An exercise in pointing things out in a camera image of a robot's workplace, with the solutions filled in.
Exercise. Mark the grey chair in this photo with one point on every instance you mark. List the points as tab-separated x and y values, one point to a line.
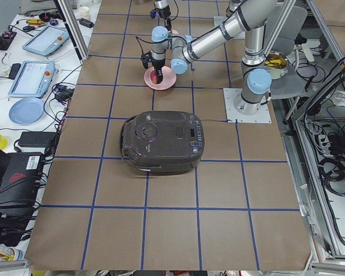
286	83

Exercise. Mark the lower teach pendant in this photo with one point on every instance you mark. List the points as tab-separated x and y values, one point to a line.
33	79

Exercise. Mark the metal bowl with yellow items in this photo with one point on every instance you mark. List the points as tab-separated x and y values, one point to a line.
276	65

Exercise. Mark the black smartphone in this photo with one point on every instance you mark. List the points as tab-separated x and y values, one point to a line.
14	70

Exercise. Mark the black power adapter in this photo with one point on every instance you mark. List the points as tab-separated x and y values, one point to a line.
36	139

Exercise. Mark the upper teach pendant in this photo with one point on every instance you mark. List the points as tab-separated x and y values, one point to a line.
47	41

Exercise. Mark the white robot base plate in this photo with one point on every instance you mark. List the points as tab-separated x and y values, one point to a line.
240	111

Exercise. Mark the blue plate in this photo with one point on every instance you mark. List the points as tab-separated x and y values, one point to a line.
26	111

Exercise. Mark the dark grey rice cooker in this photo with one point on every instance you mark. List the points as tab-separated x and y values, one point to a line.
162	141

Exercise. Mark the pink bowl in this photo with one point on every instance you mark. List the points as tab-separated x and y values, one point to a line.
173	33

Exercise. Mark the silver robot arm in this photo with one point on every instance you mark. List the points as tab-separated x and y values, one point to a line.
160	34
171	54

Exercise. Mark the pink plate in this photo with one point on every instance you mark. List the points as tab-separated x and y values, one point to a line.
167	81

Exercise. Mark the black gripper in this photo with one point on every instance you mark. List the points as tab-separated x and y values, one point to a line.
165	12
158	63

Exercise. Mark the teach pendant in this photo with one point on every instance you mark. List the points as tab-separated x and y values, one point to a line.
33	79
47	41

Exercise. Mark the black computer box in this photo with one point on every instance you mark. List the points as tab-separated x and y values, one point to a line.
20	177

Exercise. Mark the aluminium frame post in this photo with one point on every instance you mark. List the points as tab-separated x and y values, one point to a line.
71	24

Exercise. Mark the red apple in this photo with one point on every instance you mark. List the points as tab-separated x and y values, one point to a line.
154	79

